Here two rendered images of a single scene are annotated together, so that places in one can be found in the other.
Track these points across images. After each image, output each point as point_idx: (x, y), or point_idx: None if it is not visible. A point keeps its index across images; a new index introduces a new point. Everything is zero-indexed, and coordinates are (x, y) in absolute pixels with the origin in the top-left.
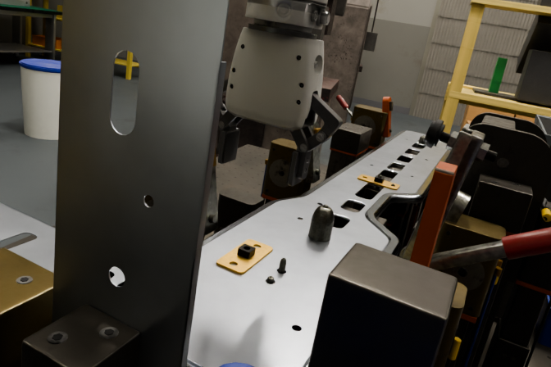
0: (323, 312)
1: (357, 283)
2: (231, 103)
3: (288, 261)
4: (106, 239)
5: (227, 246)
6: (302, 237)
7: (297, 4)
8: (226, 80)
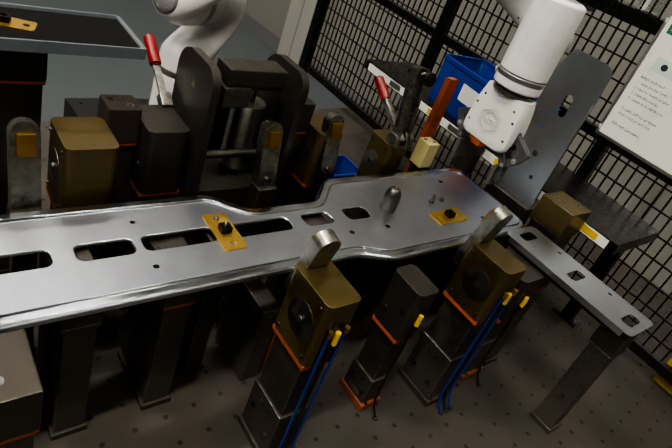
0: None
1: None
2: (513, 145)
3: (423, 204)
4: (544, 147)
5: (456, 227)
6: (400, 212)
7: None
8: (523, 140)
